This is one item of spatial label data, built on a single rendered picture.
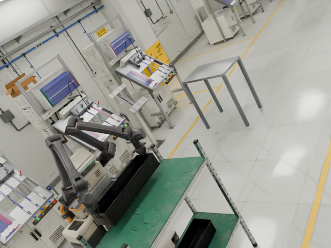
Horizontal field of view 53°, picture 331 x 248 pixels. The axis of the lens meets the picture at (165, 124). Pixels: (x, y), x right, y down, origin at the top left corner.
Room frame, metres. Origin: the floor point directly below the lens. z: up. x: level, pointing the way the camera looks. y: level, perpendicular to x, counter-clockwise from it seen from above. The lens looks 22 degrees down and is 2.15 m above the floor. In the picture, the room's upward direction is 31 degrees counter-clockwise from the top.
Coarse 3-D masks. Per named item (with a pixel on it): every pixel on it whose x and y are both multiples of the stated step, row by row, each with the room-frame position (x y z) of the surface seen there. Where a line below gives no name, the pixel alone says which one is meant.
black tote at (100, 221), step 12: (132, 168) 2.21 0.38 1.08; (144, 168) 2.07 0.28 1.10; (156, 168) 2.12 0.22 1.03; (120, 180) 2.11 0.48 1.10; (132, 180) 1.97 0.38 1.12; (144, 180) 2.02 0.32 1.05; (108, 192) 2.02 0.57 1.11; (120, 192) 2.07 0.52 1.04; (132, 192) 1.93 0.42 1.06; (108, 204) 1.98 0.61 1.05; (120, 204) 1.85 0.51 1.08; (96, 216) 1.85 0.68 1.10; (108, 216) 1.77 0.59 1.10; (120, 216) 1.81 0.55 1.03
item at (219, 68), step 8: (208, 64) 4.36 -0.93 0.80; (216, 64) 4.17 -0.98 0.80; (224, 64) 4.01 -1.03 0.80; (232, 64) 3.89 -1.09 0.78; (240, 64) 3.99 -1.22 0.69; (192, 72) 4.43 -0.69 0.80; (200, 72) 4.24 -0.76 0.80; (208, 72) 4.06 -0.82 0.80; (216, 72) 3.90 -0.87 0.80; (224, 72) 3.76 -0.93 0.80; (184, 80) 4.31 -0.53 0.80; (192, 80) 4.13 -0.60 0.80; (200, 80) 4.03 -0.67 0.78; (224, 80) 3.75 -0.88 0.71; (248, 80) 3.99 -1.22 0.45; (208, 88) 4.53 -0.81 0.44; (192, 96) 4.27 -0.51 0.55; (232, 96) 3.75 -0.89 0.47; (256, 96) 3.99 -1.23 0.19; (216, 104) 4.53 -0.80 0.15; (200, 112) 4.27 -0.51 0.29; (240, 112) 3.75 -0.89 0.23; (208, 128) 4.26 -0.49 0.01
